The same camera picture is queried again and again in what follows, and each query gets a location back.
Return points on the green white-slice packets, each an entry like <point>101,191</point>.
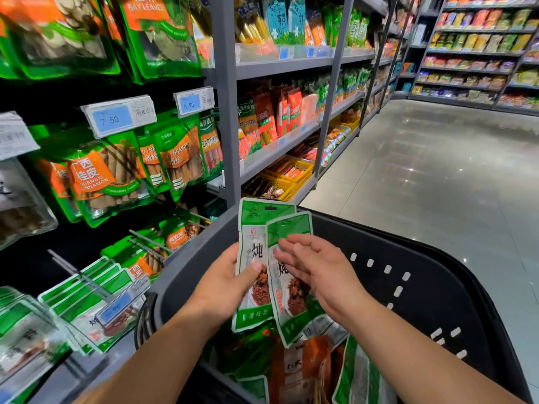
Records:
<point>59,33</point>

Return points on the yellow display trays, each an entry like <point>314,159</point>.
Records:
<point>286,172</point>

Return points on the person's left hand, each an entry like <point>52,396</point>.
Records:
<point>219,290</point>

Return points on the pile of packets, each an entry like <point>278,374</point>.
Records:
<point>295,366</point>

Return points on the row of red orange packets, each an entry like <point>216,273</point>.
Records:
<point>269,113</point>

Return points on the gray metal shelving unit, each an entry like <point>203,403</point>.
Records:
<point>286,67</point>
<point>472,106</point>

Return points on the row of green white packets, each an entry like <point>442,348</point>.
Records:
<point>80,298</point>

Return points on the person's left forearm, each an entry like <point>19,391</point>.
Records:
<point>143,366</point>

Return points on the person's right hand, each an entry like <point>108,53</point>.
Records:
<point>324,277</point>

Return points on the row of clear green-top packets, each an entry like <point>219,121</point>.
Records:
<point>29,349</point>

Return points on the green leaf packets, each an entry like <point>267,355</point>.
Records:
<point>160,37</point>

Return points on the black shopping basket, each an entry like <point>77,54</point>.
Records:
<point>480,298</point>

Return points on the row of teal yellow packets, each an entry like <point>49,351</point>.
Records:
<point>278,17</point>

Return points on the row of green snack packets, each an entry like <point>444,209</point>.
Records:
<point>349,29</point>

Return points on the person's right forearm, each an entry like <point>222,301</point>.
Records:
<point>413,357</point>

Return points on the blue white price tag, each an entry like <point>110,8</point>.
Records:
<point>17,134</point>
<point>194,102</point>
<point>118,305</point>
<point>118,118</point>

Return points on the green white stew seasoning packet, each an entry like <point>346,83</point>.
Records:
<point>286,223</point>
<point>253,223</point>

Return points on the green orange Guangxi cinnamon bags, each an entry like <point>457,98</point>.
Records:
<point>93,176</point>
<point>181,151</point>

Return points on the clear cinnamon packets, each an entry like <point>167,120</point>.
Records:
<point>21,210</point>

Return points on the rows of colourful packaged goods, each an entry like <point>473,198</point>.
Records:
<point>472,42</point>

